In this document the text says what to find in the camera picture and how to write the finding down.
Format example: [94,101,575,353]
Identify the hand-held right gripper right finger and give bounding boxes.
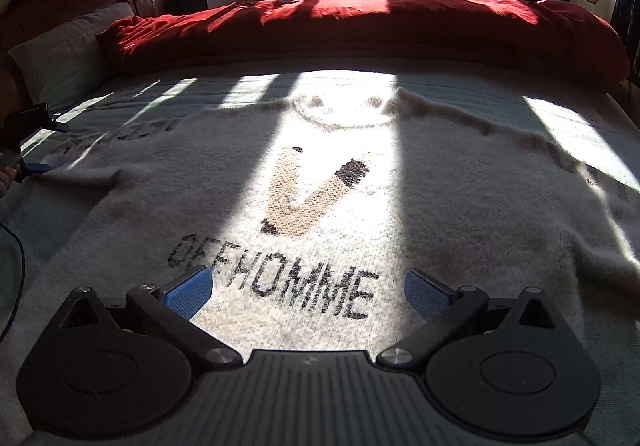
[376,267,573,372]

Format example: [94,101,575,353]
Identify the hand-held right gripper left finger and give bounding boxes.
[60,264,243,372]

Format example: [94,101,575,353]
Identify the cream knit sweater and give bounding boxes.
[0,88,640,446]

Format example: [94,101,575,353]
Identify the person's left hand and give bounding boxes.
[0,164,22,199]

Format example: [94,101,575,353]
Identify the grey plaid pillow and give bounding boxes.
[7,0,136,111]

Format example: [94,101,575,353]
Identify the bed with grey-green plaid sheet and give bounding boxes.
[0,70,640,446]

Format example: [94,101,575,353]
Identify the red duvet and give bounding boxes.
[97,0,631,91]

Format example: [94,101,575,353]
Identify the black cable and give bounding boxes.
[0,223,27,343]

